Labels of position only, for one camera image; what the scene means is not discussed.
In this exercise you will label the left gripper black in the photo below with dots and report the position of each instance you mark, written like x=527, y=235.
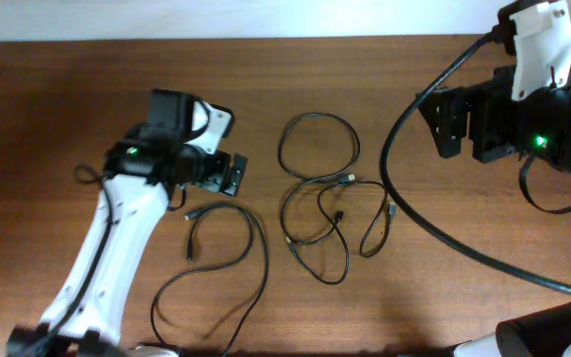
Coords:
x=211, y=178

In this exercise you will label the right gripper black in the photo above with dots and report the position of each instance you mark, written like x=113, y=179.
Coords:
x=479, y=108

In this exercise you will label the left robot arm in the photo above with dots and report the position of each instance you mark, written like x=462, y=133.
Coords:
x=132, y=154

